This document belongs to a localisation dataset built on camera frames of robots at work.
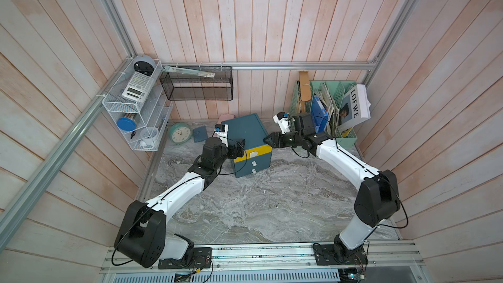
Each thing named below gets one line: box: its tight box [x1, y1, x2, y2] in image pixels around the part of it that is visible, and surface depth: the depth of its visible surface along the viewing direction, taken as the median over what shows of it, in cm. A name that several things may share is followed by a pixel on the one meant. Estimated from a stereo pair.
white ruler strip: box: [163, 65, 216, 78], surface depth 92 cm
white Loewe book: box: [337, 83, 372, 132], surface depth 92 cm
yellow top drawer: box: [233, 144, 274, 164], surface depth 83 cm
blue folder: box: [310, 94, 329, 133], surface depth 100 cm
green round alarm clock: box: [168, 122, 192, 145], surface depth 107 cm
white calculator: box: [121, 71, 154, 104], surface depth 79 cm
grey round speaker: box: [132, 55, 156, 76], surface depth 83 cm
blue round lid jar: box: [116, 117, 137, 132], surface depth 79 cm
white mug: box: [139, 126, 159, 149], surface depth 92 cm
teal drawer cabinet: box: [221, 112, 273, 179], surface depth 89 cm
